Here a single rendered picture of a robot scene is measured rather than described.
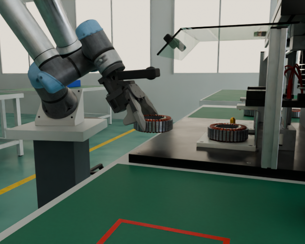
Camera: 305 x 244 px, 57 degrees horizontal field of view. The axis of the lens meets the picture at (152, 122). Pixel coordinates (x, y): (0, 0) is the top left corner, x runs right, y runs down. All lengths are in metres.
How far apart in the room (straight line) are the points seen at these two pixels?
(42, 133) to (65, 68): 0.36
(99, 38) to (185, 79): 4.89
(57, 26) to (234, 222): 0.89
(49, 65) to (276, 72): 0.62
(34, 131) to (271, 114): 0.88
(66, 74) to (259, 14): 4.95
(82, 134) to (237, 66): 4.65
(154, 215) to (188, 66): 5.27
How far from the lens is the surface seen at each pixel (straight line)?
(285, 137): 0.80
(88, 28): 0.85
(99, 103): 6.41
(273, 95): 0.62
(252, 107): 0.79
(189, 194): 0.53
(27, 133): 1.21
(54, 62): 0.90
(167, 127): 0.77
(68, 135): 1.13
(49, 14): 1.09
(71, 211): 0.48
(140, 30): 6.00
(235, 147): 0.76
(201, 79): 5.61
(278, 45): 0.62
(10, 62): 7.87
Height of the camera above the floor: 0.96
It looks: 10 degrees down
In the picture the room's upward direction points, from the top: straight up
